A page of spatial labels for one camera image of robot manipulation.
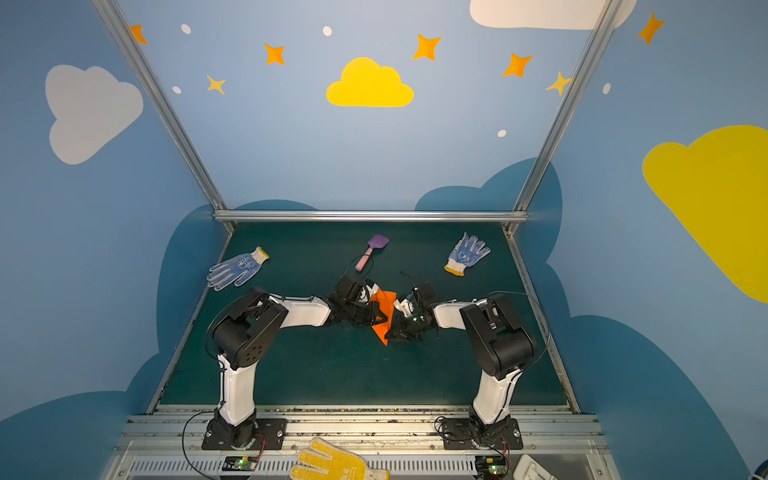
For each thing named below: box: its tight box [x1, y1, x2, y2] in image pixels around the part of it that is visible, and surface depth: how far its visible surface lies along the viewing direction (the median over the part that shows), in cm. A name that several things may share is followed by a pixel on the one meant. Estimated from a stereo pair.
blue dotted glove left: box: [206, 246, 270, 291], surface depth 110 cm
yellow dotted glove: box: [290, 438, 391, 480], surface depth 71 cm
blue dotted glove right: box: [444, 232, 491, 277], surface depth 116 cm
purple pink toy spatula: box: [355, 234, 390, 272], surface depth 117 cm
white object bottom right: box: [512, 453, 559, 480], surface depth 70 cm
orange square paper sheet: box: [370, 288, 397, 346], surface depth 97 cm
